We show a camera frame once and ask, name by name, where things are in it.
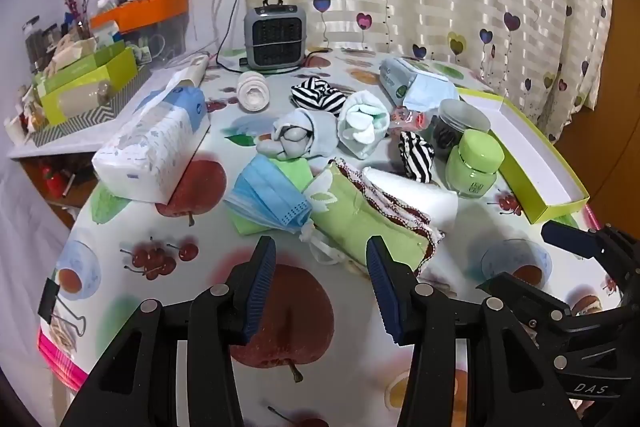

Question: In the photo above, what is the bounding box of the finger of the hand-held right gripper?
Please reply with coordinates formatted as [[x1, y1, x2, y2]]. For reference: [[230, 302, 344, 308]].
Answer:
[[475, 272, 573, 333], [541, 221, 640, 293]]

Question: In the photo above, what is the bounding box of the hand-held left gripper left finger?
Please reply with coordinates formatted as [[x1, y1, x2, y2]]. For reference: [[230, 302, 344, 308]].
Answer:
[[60, 236, 277, 427]]

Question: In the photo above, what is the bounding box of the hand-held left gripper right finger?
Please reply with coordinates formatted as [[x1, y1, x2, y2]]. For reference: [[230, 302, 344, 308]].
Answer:
[[366, 236, 583, 427]]

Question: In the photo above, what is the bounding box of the green leaf pattern cloth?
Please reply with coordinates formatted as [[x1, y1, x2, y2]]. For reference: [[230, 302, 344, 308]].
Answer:
[[306, 159, 431, 278]]

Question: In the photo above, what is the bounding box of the white towel brown trim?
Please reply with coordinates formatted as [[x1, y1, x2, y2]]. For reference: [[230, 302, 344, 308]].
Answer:
[[330, 158, 446, 268]]

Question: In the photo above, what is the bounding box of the stack of blue masks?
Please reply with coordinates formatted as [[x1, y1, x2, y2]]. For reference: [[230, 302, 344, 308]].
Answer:
[[223, 154, 341, 265]]

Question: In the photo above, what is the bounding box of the plain white towel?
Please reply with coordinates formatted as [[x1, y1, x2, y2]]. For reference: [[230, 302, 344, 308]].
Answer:
[[362, 167, 460, 238]]

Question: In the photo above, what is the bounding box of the plain lime green cloth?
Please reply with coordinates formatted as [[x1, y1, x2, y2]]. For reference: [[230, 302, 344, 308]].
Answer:
[[231, 157, 316, 238]]

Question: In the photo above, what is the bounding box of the black white striped sock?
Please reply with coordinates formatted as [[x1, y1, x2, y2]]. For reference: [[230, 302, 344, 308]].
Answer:
[[397, 131, 436, 184], [291, 77, 348, 118]]

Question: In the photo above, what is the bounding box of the grey blue sock bundle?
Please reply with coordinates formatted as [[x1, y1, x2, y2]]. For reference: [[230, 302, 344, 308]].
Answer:
[[256, 109, 337, 162]]

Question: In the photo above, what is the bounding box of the white mint sock bundle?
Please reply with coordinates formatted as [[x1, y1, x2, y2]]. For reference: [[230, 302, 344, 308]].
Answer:
[[337, 89, 391, 160]]

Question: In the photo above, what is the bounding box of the clear red plastic wrapper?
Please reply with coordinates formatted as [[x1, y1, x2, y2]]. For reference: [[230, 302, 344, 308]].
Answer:
[[391, 106, 432, 135]]

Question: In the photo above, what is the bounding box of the cream sock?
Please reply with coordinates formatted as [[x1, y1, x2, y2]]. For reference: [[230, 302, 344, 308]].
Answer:
[[236, 72, 272, 112]]

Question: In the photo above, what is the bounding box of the green jar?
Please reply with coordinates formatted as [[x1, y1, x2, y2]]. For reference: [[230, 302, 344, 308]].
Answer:
[[444, 129, 505, 200]]

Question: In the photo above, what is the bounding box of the dark jar grey lid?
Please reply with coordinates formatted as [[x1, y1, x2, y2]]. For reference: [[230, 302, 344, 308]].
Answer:
[[431, 98, 492, 152]]

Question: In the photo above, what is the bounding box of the white blue tissue pack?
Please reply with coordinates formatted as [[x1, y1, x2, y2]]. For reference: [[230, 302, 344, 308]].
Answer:
[[91, 72, 211, 202]]

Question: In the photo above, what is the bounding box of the wooden wardrobe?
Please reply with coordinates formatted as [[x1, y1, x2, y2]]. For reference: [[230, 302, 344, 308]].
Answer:
[[550, 0, 640, 228]]

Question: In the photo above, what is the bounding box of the green label wet wipes pack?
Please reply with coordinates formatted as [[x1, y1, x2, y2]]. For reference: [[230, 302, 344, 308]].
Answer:
[[378, 58, 426, 108]]

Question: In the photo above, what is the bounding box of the black binder clip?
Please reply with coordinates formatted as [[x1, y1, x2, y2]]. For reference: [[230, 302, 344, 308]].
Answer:
[[37, 278, 87, 338]]

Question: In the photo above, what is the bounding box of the white paper roll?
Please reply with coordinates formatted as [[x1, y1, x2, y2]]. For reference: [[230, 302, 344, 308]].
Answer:
[[167, 52, 211, 90]]

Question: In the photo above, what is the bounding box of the chevron pattern box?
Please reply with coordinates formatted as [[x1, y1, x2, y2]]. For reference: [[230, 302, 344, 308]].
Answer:
[[32, 67, 153, 148]]

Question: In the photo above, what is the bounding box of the grey space heater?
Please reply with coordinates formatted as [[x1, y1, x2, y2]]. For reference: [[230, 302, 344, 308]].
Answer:
[[244, 0, 307, 72]]

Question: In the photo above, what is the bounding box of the cream heart print curtain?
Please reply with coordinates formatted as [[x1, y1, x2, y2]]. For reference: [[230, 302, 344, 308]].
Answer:
[[240, 0, 613, 142]]

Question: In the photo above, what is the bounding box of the clear plastic container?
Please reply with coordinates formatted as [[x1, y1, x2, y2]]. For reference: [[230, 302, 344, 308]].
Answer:
[[120, 14, 187, 68]]

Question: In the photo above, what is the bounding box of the green tissue box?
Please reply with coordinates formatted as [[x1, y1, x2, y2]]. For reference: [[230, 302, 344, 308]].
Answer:
[[32, 42, 141, 125]]

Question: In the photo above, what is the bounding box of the orange box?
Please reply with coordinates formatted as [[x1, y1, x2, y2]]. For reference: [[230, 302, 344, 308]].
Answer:
[[90, 0, 189, 32]]

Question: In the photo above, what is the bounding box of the white cable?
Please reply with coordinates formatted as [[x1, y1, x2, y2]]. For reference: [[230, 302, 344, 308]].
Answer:
[[207, 0, 228, 38]]

